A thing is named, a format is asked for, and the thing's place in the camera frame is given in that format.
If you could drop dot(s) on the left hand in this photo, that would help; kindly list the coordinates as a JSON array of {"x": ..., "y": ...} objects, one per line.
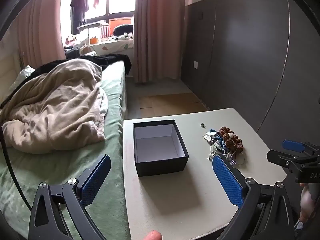
[{"x": 153, "y": 235}]

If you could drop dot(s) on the pink curtain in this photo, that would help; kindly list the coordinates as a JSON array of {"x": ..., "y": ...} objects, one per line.
[
  {"x": 158, "y": 37},
  {"x": 39, "y": 33}
]

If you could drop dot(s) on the floral cloth window seat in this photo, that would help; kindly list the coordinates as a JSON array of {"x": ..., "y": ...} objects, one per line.
[{"x": 110, "y": 47}]

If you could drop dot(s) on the white shell pieces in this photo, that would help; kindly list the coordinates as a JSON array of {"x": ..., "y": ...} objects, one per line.
[{"x": 207, "y": 137}]

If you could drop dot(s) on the hanging dark clothes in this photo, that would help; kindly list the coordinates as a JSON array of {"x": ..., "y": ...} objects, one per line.
[{"x": 78, "y": 9}]

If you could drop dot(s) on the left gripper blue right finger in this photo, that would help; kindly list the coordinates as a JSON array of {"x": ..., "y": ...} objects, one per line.
[{"x": 264, "y": 211}]

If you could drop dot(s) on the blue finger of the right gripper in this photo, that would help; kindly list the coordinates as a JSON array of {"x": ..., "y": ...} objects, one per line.
[{"x": 293, "y": 146}]

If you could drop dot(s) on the black garment on bed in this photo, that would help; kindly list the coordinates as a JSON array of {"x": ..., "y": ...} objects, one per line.
[{"x": 104, "y": 61}]

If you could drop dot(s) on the cardboard floor sheets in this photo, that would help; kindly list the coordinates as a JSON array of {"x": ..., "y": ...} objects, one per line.
[{"x": 169, "y": 104}]

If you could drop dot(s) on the pink curtain right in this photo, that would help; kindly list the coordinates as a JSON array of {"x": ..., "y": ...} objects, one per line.
[{"x": 158, "y": 37}]

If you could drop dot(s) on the pink curtain left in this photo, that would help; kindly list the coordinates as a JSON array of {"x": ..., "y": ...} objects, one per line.
[{"x": 39, "y": 33}]

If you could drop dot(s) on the black round cushion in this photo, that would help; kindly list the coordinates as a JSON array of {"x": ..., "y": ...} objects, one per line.
[{"x": 122, "y": 29}]

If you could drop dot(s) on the black jewelry box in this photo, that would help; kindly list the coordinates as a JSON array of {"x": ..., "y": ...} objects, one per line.
[{"x": 158, "y": 148}]

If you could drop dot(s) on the blue knotted cord ornament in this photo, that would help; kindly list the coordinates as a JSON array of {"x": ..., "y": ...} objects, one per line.
[{"x": 216, "y": 141}]

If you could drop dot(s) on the beige crumpled blanket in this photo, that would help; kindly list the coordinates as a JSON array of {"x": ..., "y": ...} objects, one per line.
[{"x": 63, "y": 109}]

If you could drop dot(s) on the green bed sheet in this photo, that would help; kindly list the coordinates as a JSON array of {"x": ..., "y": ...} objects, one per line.
[{"x": 108, "y": 209}]

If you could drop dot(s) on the white wall socket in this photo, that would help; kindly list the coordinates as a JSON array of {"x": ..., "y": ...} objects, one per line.
[{"x": 196, "y": 64}]

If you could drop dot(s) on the right hand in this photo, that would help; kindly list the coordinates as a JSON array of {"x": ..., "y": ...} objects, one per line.
[{"x": 309, "y": 195}]

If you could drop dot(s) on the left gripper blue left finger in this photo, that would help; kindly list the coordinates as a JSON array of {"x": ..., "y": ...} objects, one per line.
[{"x": 47, "y": 220}]

